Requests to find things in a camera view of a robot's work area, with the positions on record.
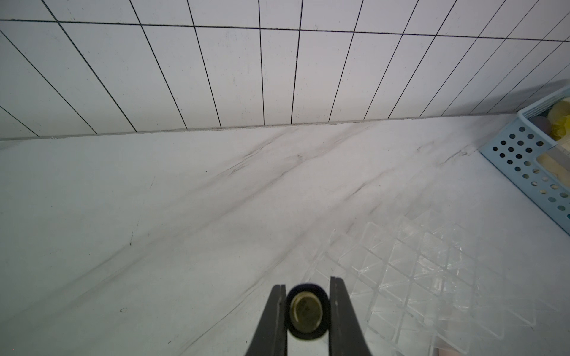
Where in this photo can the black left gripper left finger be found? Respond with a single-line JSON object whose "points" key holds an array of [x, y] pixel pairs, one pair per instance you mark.
{"points": [[270, 337]]}

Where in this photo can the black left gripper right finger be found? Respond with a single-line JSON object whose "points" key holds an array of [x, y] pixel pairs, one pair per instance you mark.
{"points": [[345, 334]]}

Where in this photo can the black gold-band lipstick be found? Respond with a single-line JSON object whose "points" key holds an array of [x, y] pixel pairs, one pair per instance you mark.
{"points": [[307, 315]]}

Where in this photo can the clear acrylic lipstick organizer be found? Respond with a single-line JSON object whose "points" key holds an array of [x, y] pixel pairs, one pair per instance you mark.
{"points": [[427, 286]]}

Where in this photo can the light blue perforated basket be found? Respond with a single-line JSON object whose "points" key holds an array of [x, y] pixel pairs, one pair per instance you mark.
{"points": [[515, 152]]}

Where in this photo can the yellow toy cabbage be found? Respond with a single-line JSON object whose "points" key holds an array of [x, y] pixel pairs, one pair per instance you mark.
{"points": [[558, 116]]}

